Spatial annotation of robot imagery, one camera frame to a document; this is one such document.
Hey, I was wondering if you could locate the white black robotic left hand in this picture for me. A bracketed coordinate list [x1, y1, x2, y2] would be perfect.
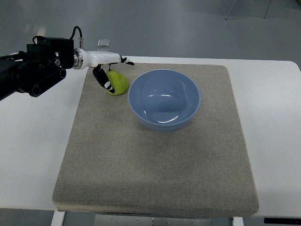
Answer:
[74, 48, 134, 93]

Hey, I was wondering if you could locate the green pear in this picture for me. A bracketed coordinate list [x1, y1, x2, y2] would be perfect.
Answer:
[106, 68, 129, 96]

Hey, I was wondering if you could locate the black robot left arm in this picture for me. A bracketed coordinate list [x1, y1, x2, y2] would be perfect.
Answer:
[0, 26, 81, 99]

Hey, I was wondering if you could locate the blue bowl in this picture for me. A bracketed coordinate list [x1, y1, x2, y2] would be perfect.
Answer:
[128, 69, 201, 132]

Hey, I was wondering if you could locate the lower floor plate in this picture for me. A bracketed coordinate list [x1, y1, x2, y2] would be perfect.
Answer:
[97, 48, 110, 52]

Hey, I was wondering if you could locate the grey felt mat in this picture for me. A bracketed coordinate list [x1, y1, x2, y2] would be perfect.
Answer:
[53, 63, 259, 218]

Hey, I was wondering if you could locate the metal stand legs background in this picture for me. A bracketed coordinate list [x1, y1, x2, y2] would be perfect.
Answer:
[224, 0, 272, 21]

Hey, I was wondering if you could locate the white table frame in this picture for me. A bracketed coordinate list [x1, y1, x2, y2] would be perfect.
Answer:
[50, 210, 301, 226]

